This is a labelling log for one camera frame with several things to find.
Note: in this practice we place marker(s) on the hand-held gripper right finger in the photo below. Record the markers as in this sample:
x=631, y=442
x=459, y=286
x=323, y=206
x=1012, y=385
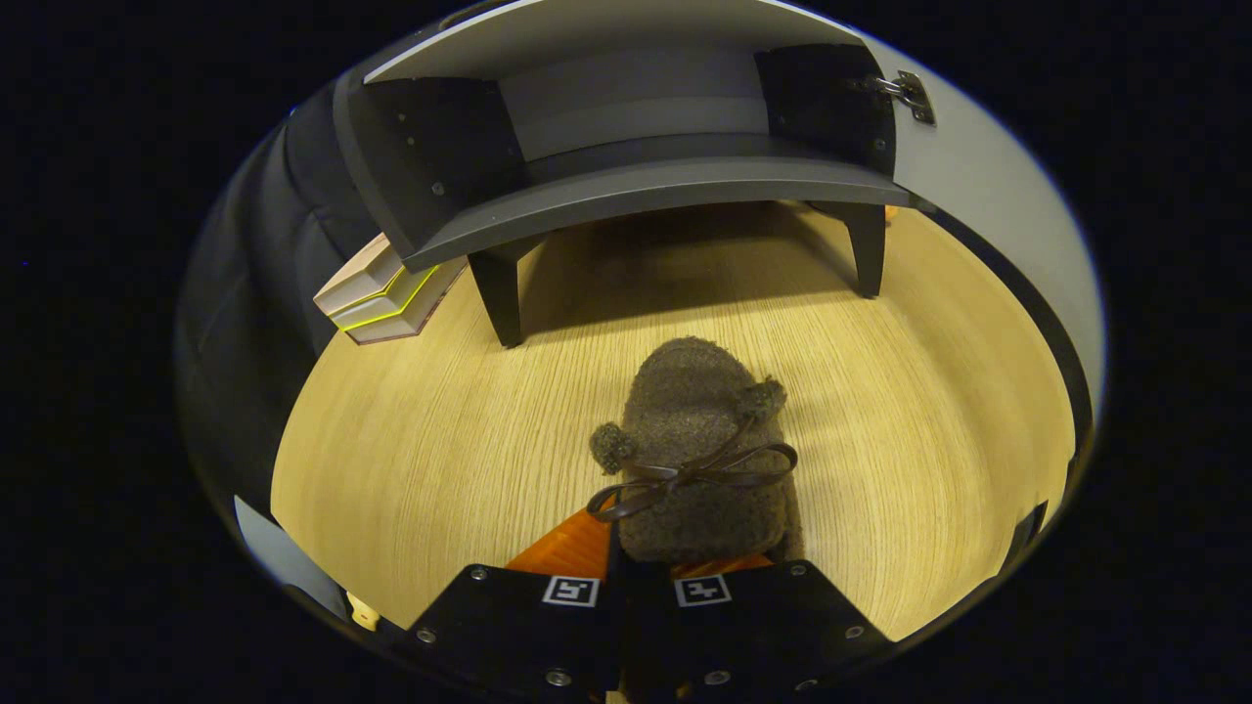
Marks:
x=773, y=626

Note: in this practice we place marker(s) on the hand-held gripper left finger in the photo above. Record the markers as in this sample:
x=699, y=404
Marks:
x=509, y=626

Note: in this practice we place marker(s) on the brown fuzzy shoe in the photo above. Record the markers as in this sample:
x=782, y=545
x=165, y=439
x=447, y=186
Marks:
x=685, y=411

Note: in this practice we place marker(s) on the grey shoe cabinet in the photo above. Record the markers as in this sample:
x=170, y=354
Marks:
x=636, y=186

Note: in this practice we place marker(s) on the beige shoe cabinet door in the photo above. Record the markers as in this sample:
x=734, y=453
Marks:
x=998, y=196

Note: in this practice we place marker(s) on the white book brown cover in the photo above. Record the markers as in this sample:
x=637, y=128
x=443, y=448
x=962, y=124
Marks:
x=421, y=318

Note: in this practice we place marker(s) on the yellow edged book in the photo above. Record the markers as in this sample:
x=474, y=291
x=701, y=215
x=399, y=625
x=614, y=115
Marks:
x=391, y=306

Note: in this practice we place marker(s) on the black backdrop cloth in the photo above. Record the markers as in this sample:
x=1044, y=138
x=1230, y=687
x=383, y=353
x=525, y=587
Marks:
x=245, y=342

